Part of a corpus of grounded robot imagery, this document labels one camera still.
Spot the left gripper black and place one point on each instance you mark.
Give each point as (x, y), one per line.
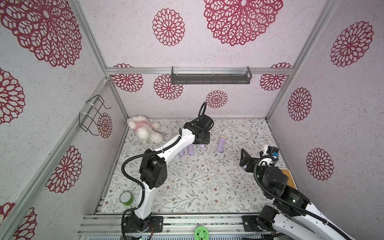
(207, 141)

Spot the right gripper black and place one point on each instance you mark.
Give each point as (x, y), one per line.
(250, 160)

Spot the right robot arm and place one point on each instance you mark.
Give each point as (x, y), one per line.
(292, 213)

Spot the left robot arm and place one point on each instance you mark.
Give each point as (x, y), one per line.
(153, 169)

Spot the white plush toy pink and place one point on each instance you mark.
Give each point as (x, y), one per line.
(144, 129)

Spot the green round disc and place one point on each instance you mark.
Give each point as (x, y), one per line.
(201, 233)

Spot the green tape roll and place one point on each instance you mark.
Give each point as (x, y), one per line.
(126, 198)

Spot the black wall shelf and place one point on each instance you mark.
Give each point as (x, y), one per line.
(211, 78)

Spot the black wire wall rack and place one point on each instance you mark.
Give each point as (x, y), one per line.
(88, 120)

